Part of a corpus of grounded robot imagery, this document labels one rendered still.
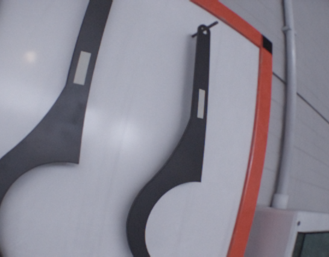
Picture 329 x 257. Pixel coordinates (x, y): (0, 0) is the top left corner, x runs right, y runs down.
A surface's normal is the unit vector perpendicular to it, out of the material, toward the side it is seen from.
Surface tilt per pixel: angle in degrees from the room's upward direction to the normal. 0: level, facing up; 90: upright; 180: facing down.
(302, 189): 90
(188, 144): 90
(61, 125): 90
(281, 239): 90
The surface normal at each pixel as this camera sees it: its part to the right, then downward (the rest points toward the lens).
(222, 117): 0.53, -0.09
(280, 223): -0.82, -0.30
